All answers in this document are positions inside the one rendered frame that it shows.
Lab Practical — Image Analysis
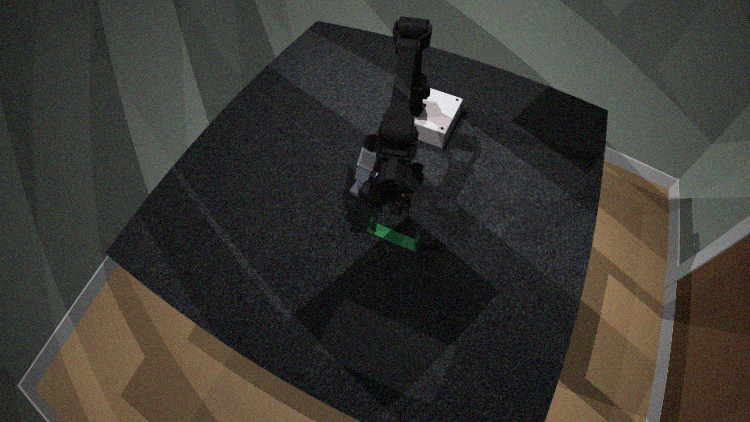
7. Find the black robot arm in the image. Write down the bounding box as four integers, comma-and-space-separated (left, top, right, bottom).
376, 17, 432, 197

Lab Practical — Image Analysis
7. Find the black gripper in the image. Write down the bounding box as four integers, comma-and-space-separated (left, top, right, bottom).
358, 157, 387, 208

